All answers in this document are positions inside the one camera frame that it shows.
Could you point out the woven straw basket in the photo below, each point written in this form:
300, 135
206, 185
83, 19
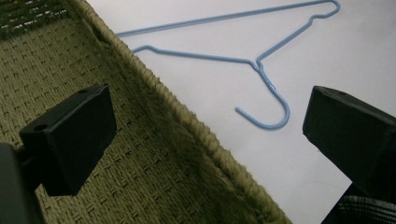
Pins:
124, 140

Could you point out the plaid cloth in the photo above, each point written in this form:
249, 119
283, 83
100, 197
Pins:
364, 211

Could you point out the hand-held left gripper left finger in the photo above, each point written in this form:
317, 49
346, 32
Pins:
71, 143

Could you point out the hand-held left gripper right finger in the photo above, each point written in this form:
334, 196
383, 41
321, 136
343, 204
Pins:
355, 137

